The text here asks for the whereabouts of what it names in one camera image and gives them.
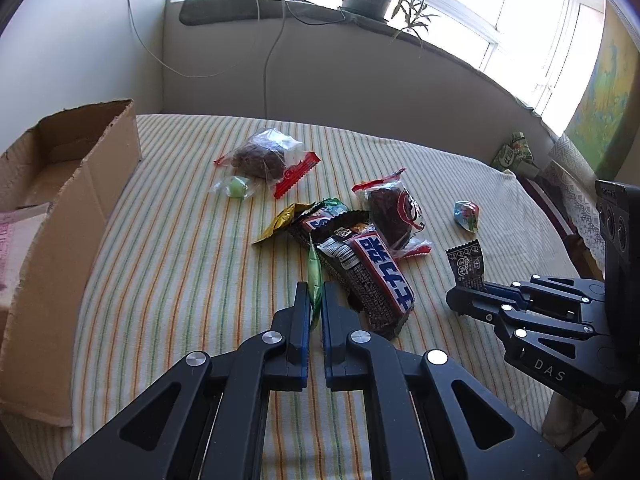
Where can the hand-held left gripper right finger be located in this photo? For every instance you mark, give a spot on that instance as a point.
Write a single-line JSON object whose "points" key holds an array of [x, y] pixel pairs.
{"points": [[327, 330]]}

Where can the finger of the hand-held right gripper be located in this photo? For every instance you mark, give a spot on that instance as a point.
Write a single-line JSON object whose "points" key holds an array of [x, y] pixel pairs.
{"points": [[470, 302], [500, 289]]}

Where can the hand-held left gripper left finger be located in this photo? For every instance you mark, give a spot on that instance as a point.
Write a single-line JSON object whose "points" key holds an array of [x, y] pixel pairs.
{"points": [[303, 330]]}

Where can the small black snack packet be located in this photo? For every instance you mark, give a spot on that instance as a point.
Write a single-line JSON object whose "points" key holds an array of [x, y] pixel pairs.
{"points": [[467, 262]]}

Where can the long brown chocolate bar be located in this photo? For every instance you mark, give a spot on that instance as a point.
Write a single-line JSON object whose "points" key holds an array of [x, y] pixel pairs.
{"points": [[370, 280]]}

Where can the small blue red candy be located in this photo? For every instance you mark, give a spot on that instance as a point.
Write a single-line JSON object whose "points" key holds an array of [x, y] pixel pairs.
{"points": [[465, 215]]}

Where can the short brown chocolate bar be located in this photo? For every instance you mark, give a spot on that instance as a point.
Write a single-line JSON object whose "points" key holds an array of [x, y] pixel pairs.
{"points": [[317, 222]]}

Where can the yellow gold snack packet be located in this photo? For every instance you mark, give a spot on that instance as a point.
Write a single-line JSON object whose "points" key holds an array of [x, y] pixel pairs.
{"points": [[280, 220]]}

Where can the clear dark pastry packet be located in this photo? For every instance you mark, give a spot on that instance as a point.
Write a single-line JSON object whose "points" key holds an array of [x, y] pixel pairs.
{"points": [[262, 157], [390, 210]]}

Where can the cardboard box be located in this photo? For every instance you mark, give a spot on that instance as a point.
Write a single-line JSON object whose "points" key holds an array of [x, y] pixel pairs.
{"points": [[60, 240]]}

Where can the green leaf print packet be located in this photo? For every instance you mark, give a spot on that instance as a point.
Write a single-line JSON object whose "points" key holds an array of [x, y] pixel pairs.
{"points": [[515, 152]]}

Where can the white lace cloth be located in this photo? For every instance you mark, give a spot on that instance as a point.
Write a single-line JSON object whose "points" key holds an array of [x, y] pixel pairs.
{"points": [[570, 170]]}

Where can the striped bed sheet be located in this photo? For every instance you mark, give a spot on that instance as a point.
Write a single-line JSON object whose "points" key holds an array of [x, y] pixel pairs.
{"points": [[175, 260]]}

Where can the round green candy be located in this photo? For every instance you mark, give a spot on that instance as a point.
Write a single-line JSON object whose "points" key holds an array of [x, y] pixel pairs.
{"points": [[237, 187]]}

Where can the pink print bread packet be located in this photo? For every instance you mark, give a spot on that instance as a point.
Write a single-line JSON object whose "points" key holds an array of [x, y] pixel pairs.
{"points": [[15, 245]]}

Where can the wall poster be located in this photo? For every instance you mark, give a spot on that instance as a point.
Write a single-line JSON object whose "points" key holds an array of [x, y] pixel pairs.
{"points": [[610, 100]]}

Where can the white window frame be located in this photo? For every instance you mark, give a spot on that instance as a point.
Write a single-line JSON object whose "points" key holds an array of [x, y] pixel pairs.
{"points": [[450, 10]]}

